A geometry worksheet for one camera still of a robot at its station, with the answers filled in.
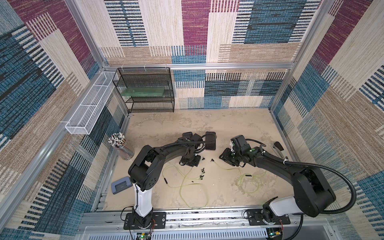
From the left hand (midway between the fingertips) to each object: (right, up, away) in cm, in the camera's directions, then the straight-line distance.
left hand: (195, 165), depth 92 cm
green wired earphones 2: (+25, -5, -5) cm, 26 cm away
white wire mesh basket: (-68, +28, +1) cm, 74 cm away
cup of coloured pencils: (-41, +16, -10) cm, 46 cm away
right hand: (+16, +4, -4) cm, 17 cm away
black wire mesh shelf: (-34, +56, +9) cm, 66 cm away
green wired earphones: (-5, -9, -7) cm, 12 cm away
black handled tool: (+51, +10, +2) cm, 52 cm away
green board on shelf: (-30, +45, +4) cm, 54 cm away
